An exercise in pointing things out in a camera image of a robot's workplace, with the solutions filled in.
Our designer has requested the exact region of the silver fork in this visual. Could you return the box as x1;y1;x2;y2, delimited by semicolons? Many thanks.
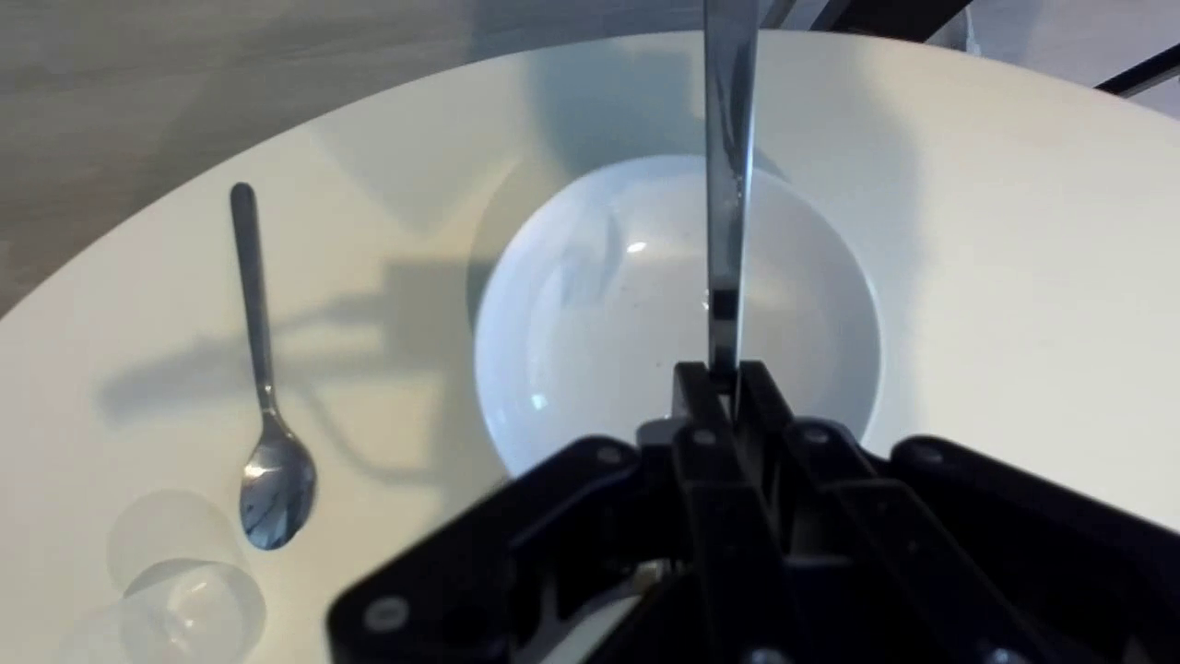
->
704;0;758;376

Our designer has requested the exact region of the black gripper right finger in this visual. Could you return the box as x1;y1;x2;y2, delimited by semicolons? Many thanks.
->
735;360;1049;664

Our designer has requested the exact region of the silver spoon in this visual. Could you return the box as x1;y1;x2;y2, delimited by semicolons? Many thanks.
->
228;183;316;548

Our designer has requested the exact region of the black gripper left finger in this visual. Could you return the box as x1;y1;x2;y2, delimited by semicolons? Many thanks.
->
646;360;807;664

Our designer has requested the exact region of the white ceramic bowl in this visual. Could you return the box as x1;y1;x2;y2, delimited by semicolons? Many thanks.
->
475;156;880;472

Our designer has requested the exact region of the clear drinking glass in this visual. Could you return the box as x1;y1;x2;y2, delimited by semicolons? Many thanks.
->
112;489;265;664

